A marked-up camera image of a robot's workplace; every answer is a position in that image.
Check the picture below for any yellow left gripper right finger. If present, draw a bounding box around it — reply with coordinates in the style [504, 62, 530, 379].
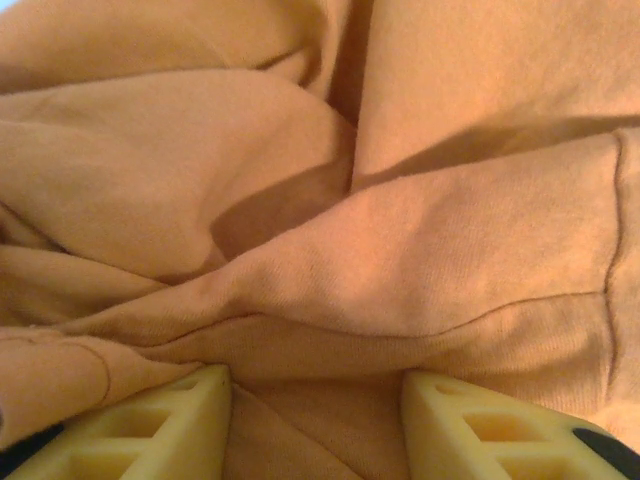
[399, 369, 640, 480]

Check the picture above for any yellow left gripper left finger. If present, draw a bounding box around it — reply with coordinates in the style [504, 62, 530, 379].
[0, 363, 232, 480]

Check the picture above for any orange t-shirt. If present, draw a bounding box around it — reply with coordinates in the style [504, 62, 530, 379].
[0, 0, 640, 480]

